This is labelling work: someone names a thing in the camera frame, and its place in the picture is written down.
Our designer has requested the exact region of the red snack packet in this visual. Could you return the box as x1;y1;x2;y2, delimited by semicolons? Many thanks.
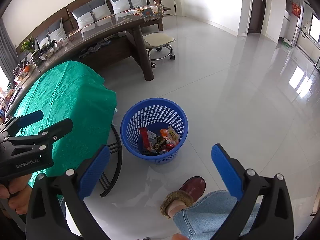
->
139;127;151;151

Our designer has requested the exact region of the white red paper bag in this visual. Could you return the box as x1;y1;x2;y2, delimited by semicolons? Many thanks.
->
168;126;180;145

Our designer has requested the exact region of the crushed red soda can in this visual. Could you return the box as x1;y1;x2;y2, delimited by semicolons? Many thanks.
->
159;144;175;155

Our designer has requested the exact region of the orange white plastic bag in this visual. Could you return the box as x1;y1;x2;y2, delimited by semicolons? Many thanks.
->
160;129;172;140

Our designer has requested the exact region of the blue plastic trash basket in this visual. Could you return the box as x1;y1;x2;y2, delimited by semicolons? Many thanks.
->
120;98;188;164

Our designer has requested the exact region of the person's left hand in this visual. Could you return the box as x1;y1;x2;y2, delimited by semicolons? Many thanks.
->
1;174;32;215

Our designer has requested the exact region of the person's right hand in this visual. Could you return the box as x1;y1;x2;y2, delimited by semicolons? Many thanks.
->
171;233;189;240

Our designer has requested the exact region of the fruit tray with orange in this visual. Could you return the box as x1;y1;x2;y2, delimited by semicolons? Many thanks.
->
13;64;36;83

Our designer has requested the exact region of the dark red slipper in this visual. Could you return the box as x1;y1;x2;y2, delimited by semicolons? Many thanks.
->
160;176;206;219

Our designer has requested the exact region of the green tablecloth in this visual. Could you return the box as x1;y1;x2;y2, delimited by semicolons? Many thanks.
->
15;61;117;177

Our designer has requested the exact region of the person's jeans leg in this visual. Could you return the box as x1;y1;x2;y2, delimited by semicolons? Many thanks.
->
172;190;261;240

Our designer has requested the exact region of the grey curtain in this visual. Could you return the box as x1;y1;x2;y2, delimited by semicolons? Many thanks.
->
0;18;18;81

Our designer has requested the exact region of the potted green plant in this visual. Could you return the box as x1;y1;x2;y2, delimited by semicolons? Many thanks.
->
21;36;38;61

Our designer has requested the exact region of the grey pillow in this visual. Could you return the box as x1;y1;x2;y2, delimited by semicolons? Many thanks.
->
109;0;147;14
71;0;112;29
36;17;68;49

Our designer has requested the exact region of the glass bowl of dark fruit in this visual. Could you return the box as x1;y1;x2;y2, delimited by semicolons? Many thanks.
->
34;40;57;61

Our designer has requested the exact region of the dark wooden coffee table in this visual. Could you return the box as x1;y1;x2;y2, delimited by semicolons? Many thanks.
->
5;15;154;117

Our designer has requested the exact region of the beige rolling stool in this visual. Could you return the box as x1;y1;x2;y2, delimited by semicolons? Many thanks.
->
143;33;176;69

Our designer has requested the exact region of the brown wooden sofa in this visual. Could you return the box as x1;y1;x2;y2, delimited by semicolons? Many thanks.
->
16;0;166;55

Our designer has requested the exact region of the grey pillow far right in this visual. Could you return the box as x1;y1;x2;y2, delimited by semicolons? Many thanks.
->
109;0;147;14

